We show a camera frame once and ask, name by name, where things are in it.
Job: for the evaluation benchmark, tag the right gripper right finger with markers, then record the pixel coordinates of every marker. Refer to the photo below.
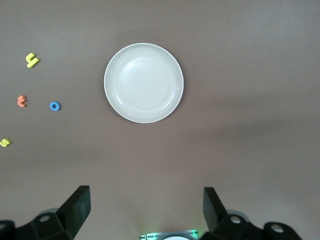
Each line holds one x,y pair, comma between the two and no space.
212,210

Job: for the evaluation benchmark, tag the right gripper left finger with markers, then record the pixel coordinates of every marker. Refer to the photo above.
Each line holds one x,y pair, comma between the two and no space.
75,207

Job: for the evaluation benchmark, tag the beige round plate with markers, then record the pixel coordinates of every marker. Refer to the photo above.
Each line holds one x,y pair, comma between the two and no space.
143,82

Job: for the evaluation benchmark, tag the blue foam letter o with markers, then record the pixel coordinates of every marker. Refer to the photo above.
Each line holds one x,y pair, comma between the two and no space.
51,106

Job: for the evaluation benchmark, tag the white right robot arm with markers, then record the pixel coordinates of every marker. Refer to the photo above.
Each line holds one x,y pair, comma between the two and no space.
175,238

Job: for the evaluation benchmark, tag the yellow foam letter h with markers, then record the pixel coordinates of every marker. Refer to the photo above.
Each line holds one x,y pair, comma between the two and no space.
32,61

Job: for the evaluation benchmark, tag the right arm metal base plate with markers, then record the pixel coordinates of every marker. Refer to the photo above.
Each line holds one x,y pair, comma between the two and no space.
150,236

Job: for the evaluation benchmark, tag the orange foam letter t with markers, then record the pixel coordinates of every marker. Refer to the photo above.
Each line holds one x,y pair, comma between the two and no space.
22,101

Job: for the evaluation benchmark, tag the yellow foam letter s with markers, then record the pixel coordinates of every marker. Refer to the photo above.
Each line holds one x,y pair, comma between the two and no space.
6,142

